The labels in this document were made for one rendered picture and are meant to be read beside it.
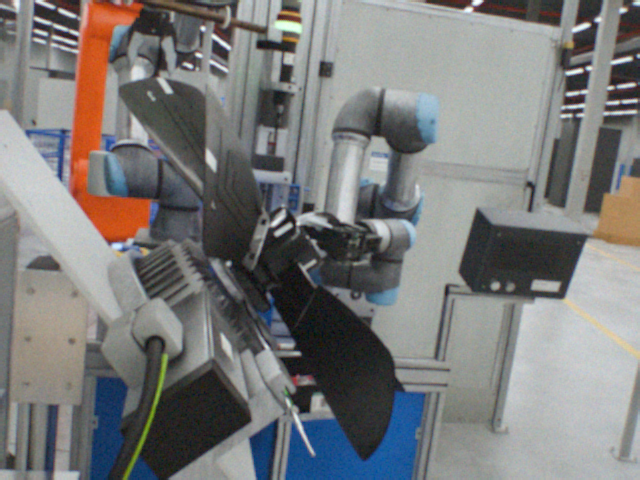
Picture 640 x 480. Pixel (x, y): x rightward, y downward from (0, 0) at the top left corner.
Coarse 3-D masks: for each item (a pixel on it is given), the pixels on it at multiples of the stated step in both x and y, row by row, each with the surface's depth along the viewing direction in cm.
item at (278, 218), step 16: (288, 208) 106; (272, 224) 105; (272, 240) 103; (288, 240) 103; (304, 240) 103; (272, 256) 103; (288, 256) 103; (304, 256) 104; (320, 256) 107; (240, 272) 101; (256, 272) 104; (272, 272) 104; (288, 272) 104; (256, 288) 103; (256, 304) 104
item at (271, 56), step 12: (264, 36) 108; (276, 36) 109; (264, 48) 109; (276, 48) 109; (264, 60) 111; (276, 60) 110; (264, 72) 111; (276, 72) 110; (264, 84) 111; (276, 84) 110; (288, 84) 110
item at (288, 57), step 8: (288, 40) 111; (288, 48) 111; (296, 48) 112; (288, 56) 111; (288, 64) 112; (280, 72) 112; (288, 72) 112; (280, 80) 112; (288, 80) 112; (280, 96) 113; (280, 104) 113
